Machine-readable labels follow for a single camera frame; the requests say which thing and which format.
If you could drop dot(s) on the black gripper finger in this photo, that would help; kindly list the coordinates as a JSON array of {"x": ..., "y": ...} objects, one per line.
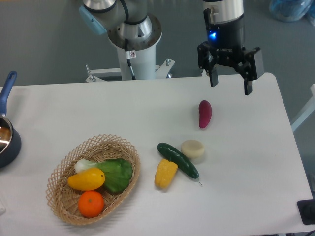
[
  {"x": 207, "y": 60},
  {"x": 251, "y": 68}
]

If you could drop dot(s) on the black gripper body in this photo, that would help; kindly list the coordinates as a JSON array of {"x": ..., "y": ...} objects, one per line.
[{"x": 228, "y": 40}]

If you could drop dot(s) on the yellow toy mango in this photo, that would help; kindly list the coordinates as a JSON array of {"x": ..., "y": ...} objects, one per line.
[{"x": 87, "y": 180}]

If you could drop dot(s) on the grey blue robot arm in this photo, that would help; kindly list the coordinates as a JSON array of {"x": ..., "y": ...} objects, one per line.
[{"x": 102, "y": 15}]

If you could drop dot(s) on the woven wicker basket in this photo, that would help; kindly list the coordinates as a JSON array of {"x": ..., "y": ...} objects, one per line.
[{"x": 63, "y": 200}]

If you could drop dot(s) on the purple toy sweet potato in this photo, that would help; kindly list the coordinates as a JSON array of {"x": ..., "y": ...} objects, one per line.
[{"x": 205, "y": 114}]

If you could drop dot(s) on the blue plastic bag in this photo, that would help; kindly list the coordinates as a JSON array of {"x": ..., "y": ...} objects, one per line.
[{"x": 289, "y": 10}]

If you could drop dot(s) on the beige round toy cake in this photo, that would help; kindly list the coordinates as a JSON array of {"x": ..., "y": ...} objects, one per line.
[{"x": 192, "y": 149}]

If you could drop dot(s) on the dark green toy cucumber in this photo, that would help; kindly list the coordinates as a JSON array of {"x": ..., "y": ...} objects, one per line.
[{"x": 172, "y": 154}]

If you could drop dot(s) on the yellow toy bell pepper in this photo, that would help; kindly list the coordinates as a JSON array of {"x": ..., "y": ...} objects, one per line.
[{"x": 165, "y": 173}]

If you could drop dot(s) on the green toy bok choy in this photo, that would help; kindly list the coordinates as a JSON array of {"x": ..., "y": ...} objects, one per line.
[{"x": 118, "y": 172}]

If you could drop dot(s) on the black device at edge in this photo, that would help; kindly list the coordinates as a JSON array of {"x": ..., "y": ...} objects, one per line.
[{"x": 307, "y": 211}]

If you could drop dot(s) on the orange toy fruit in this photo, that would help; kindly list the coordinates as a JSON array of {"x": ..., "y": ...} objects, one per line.
[{"x": 91, "y": 204}]

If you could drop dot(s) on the dark blue saucepan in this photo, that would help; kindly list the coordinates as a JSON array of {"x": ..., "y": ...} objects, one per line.
[{"x": 10, "y": 140}]

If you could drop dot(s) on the white frame bar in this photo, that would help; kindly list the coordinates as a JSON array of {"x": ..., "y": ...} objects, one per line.
[{"x": 305, "y": 111}]

